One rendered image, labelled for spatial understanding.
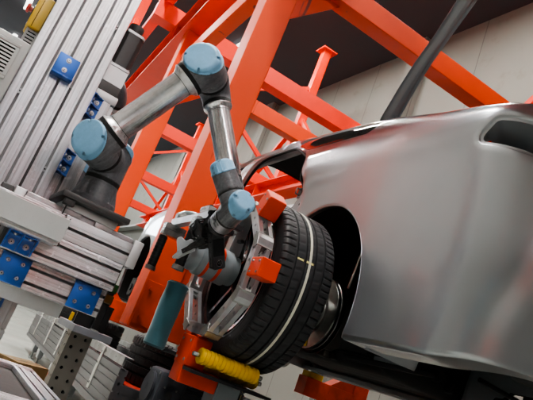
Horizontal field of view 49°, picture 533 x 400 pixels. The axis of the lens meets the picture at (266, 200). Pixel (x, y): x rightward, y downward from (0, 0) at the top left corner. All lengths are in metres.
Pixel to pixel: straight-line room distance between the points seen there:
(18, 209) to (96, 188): 0.28
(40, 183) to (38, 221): 0.35
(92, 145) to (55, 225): 0.26
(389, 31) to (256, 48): 0.93
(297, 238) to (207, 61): 0.72
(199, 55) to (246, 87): 1.18
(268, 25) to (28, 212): 1.86
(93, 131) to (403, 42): 2.34
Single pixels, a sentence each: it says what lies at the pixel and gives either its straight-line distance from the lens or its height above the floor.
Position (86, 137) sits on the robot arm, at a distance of 1.83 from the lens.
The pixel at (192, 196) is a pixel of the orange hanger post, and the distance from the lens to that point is 2.79.
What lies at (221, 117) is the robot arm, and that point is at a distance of 1.91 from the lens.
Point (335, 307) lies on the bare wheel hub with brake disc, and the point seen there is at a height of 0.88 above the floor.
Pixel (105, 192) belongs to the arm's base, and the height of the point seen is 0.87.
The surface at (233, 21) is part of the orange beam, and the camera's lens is 4.12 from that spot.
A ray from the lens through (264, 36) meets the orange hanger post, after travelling 3.15.
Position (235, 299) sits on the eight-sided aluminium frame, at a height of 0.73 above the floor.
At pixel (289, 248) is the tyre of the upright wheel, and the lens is 2.07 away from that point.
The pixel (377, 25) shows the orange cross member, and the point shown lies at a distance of 3.64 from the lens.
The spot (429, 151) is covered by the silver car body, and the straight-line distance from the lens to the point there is 2.23.
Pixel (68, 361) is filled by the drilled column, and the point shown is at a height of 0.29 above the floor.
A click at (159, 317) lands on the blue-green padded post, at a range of 2.31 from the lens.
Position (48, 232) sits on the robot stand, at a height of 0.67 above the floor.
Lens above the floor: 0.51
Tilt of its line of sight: 16 degrees up
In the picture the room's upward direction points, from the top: 21 degrees clockwise
